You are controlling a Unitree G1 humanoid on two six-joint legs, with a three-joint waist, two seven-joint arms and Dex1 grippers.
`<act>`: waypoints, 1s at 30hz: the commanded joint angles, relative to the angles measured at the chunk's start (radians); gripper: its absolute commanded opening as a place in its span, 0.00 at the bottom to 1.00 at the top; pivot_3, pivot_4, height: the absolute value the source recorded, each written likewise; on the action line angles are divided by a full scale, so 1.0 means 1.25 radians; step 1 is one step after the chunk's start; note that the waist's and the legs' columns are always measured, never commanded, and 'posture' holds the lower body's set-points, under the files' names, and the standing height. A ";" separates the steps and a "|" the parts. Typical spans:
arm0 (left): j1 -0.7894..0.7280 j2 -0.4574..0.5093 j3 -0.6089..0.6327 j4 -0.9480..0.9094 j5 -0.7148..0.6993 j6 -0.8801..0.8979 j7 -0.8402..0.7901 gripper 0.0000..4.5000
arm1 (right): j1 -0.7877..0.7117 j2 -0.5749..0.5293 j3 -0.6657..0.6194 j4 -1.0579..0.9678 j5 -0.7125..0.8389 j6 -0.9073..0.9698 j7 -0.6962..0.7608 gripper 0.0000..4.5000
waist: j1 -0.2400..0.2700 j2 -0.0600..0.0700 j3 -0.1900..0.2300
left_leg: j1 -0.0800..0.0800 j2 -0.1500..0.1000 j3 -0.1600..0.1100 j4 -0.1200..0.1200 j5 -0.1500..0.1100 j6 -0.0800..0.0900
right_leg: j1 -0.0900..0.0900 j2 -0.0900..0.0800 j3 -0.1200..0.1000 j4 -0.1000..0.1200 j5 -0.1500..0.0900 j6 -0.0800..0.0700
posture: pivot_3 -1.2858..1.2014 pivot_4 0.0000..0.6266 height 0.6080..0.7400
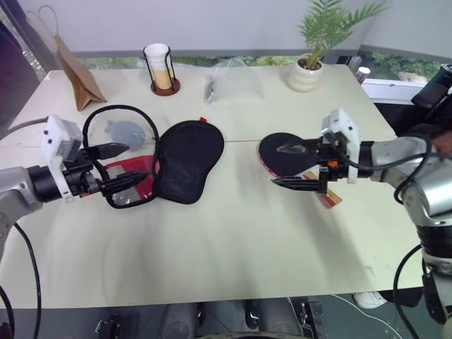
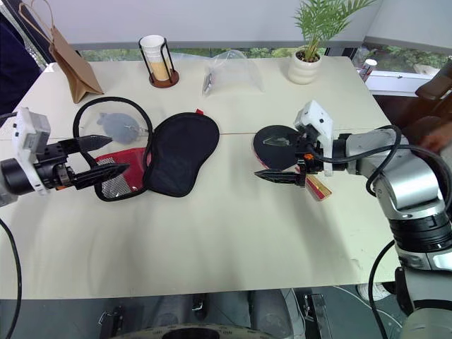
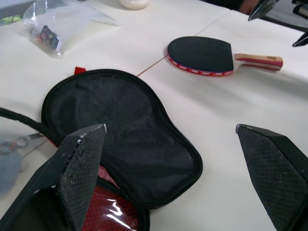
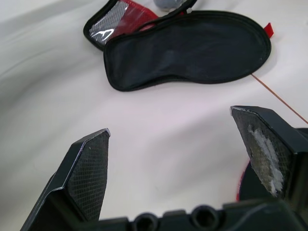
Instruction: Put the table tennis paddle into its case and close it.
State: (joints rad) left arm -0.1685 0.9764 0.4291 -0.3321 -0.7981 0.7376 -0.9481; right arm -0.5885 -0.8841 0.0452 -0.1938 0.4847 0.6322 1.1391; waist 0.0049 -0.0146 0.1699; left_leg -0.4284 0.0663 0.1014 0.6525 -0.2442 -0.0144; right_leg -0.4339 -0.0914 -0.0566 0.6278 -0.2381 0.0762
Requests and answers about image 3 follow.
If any table tennis paddle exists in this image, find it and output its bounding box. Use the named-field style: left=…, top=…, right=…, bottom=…
left=167, top=36, right=284, bottom=78

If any white round container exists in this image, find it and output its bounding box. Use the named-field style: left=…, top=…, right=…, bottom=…
left=118, top=0, right=148, bottom=10

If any blue-grey white plush whale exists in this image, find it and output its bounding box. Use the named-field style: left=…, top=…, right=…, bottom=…
left=0, top=149, right=23, bottom=196

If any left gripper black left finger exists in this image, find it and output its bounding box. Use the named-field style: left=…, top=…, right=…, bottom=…
left=0, top=123, right=107, bottom=231

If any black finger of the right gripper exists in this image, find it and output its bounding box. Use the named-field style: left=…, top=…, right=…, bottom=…
left=292, top=30, right=308, bottom=48
left=248, top=0, right=274, bottom=22

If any small black printed box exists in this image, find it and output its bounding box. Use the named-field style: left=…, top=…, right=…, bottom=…
left=29, top=25, right=64, bottom=52

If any black and red paddle case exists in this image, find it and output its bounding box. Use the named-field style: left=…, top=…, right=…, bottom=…
left=0, top=66, right=204, bottom=231

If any metal keychain ring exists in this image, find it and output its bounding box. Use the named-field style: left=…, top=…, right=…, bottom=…
left=0, top=133, right=44, bottom=155

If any clear plastic bag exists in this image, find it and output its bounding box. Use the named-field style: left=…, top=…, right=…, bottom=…
left=23, top=0, right=121, bottom=59

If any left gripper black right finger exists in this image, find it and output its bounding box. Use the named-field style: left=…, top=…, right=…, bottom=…
left=235, top=123, right=308, bottom=231

